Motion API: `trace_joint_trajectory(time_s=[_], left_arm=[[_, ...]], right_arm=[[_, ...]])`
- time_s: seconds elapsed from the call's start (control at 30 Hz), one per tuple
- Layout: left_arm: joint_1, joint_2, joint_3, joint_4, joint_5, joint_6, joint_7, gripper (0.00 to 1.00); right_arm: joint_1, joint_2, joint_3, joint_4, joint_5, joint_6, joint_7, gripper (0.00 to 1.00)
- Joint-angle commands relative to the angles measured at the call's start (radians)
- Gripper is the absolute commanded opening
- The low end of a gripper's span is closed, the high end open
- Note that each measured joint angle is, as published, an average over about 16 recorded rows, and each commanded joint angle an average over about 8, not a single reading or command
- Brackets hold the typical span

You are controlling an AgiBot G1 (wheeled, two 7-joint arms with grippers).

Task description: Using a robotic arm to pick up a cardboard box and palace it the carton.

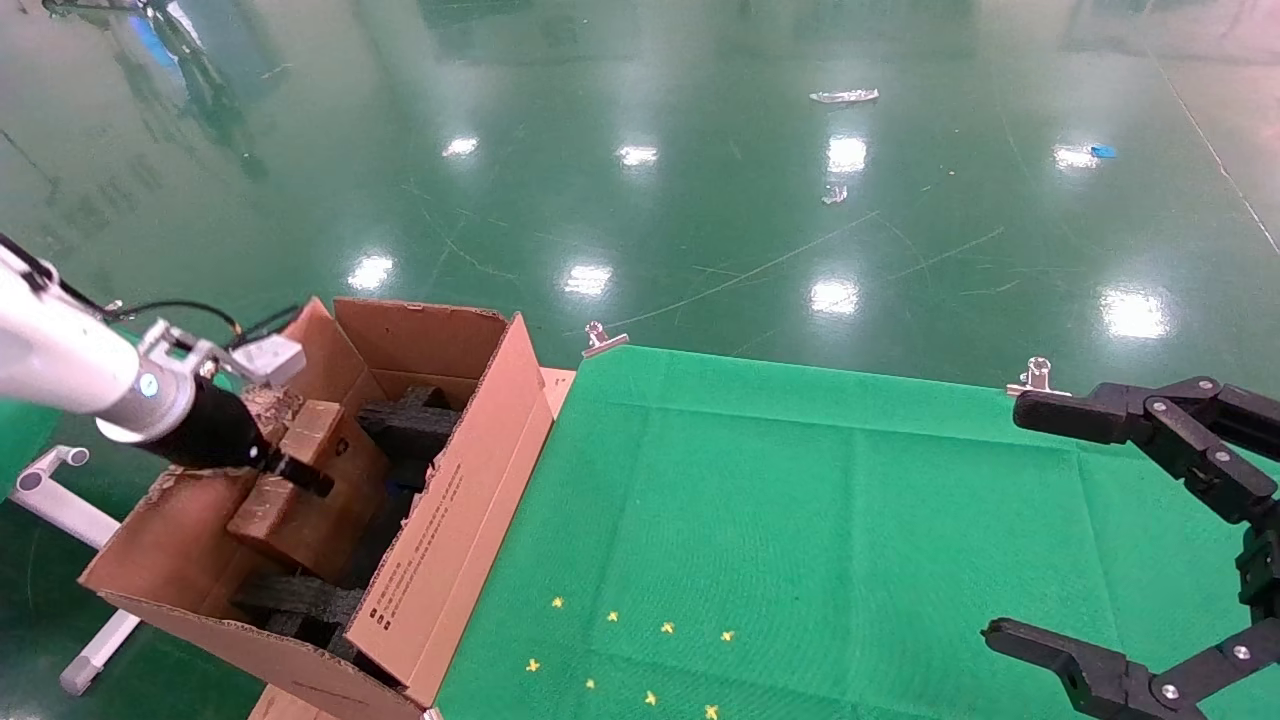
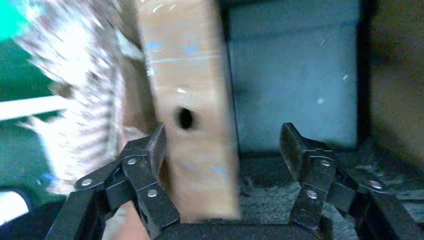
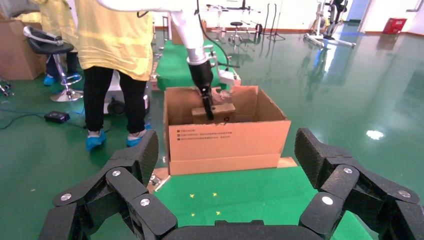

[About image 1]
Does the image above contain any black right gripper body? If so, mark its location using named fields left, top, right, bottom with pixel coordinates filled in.
left=1240, top=500, right=1280, bottom=616

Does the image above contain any plain green tablecloth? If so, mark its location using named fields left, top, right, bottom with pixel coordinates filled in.
left=0, top=322, right=243, bottom=503

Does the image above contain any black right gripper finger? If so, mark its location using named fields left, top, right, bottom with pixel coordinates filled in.
left=983, top=617, right=1280, bottom=720
left=1013, top=377, right=1280, bottom=526

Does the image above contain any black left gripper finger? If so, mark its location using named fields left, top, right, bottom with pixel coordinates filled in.
left=268, top=455, right=336, bottom=498

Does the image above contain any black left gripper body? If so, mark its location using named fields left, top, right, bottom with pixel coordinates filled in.
left=150, top=380, right=279, bottom=471

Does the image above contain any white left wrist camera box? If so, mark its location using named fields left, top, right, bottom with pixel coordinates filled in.
left=143, top=320, right=307, bottom=389

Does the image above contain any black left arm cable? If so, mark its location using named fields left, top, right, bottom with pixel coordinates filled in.
left=0, top=235, right=301, bottom=351

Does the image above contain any small brown cardboard box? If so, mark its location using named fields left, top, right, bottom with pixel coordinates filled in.
left=228, top=398, right=393, bottom=586

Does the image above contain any white tubular frame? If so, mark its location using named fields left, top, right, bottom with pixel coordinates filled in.
left=10, top=445, right=143, bottom=698

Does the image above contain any large open cardboard carton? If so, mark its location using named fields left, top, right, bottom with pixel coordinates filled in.
left=78, top=296, right=558, bottom=720

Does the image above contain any black foam block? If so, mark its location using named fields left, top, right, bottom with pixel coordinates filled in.
left=233, top=573, right=366, bottom=661
left=357, top=385, right=463, bottom=463

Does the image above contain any green tablecloth with yellow marks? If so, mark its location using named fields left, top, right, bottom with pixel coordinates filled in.
left=435, top=345, right=1280, bottom=720

